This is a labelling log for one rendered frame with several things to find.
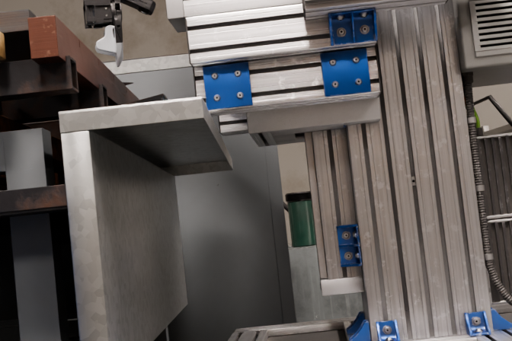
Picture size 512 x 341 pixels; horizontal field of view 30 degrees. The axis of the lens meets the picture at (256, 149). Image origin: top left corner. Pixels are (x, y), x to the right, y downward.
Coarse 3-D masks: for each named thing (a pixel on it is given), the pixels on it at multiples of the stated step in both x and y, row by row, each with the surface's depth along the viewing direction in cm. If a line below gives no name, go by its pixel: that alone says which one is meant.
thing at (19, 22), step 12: (0, 12) 141; (12, 12) 141; (24, 12) 141; (0, 24) 140; (12, 24) 140; (24, 24) 140; (12, 36) 143; (24, 36) 144; (12, 48) 152; (24, 48) 153; (0, 60) 161; (12, 60) 162
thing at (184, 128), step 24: (72, 120) 132; (96, 120) 132; (120, 120) 132; (144, 120) 132; (168, 120) 132; (192, 120) 158; (120, 144) 185; (144, 144) 190; (168, 144) 196; (192, 144) 201; (216, 144) 208; (168, 168) 262; (192, 168) 262; (216, 168) 262
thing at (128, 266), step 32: (64, 160) 132; (96, 160) 136; (128, 160) 170; (96, 192) 133; (128, 192) 165; (160, 192) 219; (96, 224) 131; (128, 224) 161; (160, 224) 211; (96, 256) 131; (128, 256) 157; (160, 256) 204; (96, 288) 130; (128, 288) 153; (160, 288) 198; (96, 320) 130; (128, 320) 149; (160, 320) 192
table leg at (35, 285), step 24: (24, 144) 144; (24, 168) 144; (48, 168) 146; (24, 216) 143; (48, 216) 143; (24, 240) 143; (48, 240) 143; (24, 264) 143; (48, 264) 143; (24, 288) 142; (48, 288) 142; (24, 312) 142; (48, 312) 142; (24, 336) 142; (48, 336) 142
